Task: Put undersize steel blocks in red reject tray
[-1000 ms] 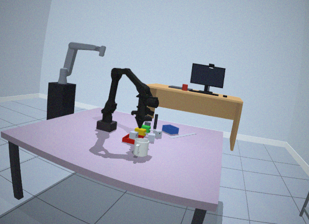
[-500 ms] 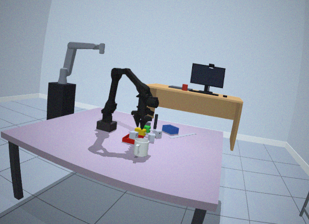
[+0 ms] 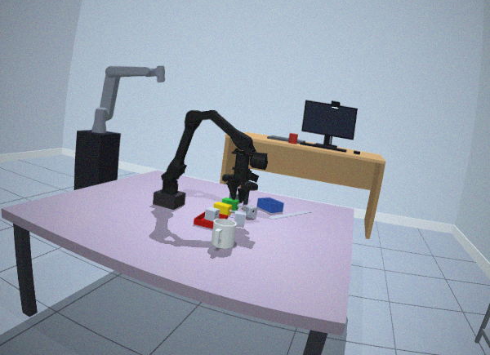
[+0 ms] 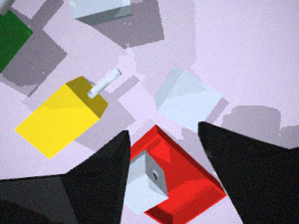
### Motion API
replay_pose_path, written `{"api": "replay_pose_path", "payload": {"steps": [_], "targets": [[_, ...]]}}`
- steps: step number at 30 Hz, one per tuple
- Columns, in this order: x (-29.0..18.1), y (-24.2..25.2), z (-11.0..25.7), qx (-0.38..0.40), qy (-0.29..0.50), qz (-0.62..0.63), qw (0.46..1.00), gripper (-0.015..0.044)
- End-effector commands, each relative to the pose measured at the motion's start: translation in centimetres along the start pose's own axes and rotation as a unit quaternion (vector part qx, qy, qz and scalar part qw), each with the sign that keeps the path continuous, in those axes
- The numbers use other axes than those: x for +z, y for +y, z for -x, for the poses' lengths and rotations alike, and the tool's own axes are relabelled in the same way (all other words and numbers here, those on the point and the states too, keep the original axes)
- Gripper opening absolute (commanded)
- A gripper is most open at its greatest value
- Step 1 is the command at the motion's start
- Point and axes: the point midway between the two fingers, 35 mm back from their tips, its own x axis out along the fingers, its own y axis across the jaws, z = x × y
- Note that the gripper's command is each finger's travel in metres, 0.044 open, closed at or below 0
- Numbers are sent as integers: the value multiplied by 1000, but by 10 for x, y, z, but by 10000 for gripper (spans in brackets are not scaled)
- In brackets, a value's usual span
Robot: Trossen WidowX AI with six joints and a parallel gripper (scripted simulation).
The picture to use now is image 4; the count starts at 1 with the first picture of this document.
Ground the red tray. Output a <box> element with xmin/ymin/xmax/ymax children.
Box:
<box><xmin>131</xmin><ymin>125</ymin><xmax>226</xmax><ymax>224</ymax></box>

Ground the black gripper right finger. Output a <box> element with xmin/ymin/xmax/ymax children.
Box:
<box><xmin>197</xmin><ymin>121</ymin><xmax>299</xmax><ymax>224</ymax></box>

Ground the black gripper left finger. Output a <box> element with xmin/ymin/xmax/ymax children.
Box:
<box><xmin>0</xmin><ymin>130</ymin><xmax>131</xmax><ymax>224</ymax></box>

